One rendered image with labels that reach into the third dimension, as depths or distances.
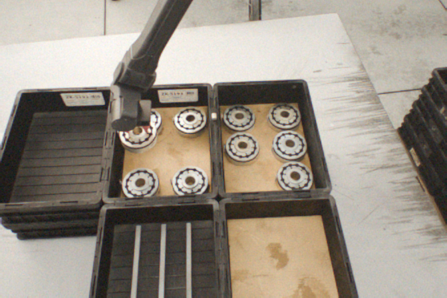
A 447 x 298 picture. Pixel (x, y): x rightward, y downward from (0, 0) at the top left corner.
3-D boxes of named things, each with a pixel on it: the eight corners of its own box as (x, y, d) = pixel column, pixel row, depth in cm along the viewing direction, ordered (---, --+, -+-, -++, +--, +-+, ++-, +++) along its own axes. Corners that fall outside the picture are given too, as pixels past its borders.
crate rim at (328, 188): (212, 87, 131) (212, 82, 129) (305, 83, 132) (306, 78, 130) (218, 201, 107) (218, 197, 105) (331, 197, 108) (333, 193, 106)
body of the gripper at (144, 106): (150, 124, 106) (146, 108, 100) (111, 126, 106) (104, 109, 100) (151, 104, 109) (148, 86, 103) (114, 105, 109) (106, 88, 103)
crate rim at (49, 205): (20, 94, 129) (17, 88, 127) (118, 90, 130) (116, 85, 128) (-17, 213, 106) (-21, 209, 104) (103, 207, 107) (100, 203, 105)
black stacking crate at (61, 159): (32, 113, 137) (18, 90, 128) (123, 110, 138) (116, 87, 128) (0, 227, 114) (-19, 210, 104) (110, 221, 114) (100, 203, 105)
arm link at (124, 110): (156, 68, 96) (121, 58, 92) (158, 107, 90) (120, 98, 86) (138, 96, 104) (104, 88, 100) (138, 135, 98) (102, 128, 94)
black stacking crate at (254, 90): (213, 106, 139) (213, 84, 129) (300, 102, 139) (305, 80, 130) (219, 216, 115) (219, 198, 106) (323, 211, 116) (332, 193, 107)
